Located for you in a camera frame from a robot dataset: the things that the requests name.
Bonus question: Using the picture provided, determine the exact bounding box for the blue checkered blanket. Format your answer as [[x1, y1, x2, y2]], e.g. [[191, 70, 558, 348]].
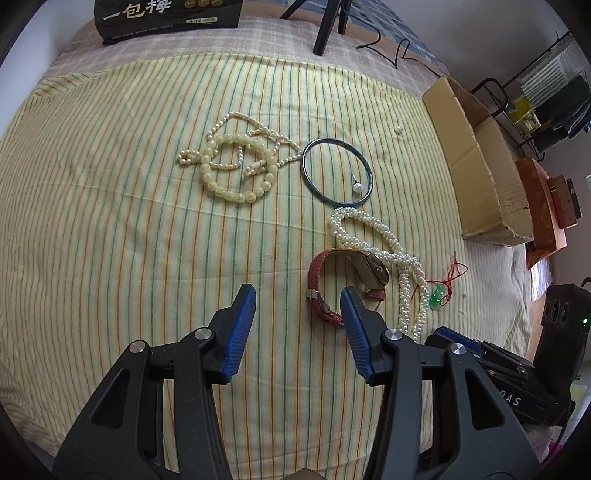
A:
[[303, 0, 452, 66]]

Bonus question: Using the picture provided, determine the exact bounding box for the black snack bag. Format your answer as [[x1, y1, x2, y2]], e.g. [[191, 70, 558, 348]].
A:
[[94, 0, 243, 44]]

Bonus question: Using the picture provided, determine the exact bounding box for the black cable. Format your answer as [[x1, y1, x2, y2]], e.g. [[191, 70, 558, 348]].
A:
[[355, 31, 445, 78]]

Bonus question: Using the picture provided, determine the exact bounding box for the orange wooden box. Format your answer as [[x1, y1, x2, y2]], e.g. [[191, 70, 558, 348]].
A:
[[516, 158, 582, 270]]

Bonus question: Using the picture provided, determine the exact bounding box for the pearl earring inside bangle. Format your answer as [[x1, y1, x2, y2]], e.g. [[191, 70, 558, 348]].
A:
[[351, 174, 363, 195]]

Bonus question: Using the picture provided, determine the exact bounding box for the twisted white pearl necklace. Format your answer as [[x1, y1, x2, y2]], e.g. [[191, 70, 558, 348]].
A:
[[328, 206, 431, 343]]

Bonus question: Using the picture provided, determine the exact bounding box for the thin small pearl necklace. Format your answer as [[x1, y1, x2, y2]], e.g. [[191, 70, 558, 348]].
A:
[[175, 111, 304, 179]]

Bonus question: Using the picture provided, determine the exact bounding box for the brown cardboard box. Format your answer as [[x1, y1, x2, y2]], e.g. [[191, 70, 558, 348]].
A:
[[423, 77, 534, 246]]

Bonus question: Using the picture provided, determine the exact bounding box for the green jade red cord pendant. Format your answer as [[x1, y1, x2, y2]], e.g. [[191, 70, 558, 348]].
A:
[[426, 253, 469, 311]]

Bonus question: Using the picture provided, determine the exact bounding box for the dark green jade bangle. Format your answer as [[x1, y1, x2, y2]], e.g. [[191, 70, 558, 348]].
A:
[[300, 137, 375, 208]]

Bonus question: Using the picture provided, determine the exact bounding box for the yellow striped cloth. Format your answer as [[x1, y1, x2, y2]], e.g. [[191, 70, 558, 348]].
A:
[[1, 53, 463, 479]]

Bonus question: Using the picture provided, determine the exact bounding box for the black camera tripod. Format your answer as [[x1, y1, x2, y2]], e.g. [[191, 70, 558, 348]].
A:
[[279, 0, 355, 57]]

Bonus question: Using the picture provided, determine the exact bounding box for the large cream bead bracelet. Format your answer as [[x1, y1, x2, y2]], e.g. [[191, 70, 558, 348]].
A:
[[198, 132, 280, 204]]

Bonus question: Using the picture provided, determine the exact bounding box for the black metal rack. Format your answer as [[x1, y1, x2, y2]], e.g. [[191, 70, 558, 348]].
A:
[[471, 32, 590, 161]]

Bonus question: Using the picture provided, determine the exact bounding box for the red leather strap watch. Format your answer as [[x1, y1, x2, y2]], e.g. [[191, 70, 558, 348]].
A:
[[307, 248, 390, 327]]

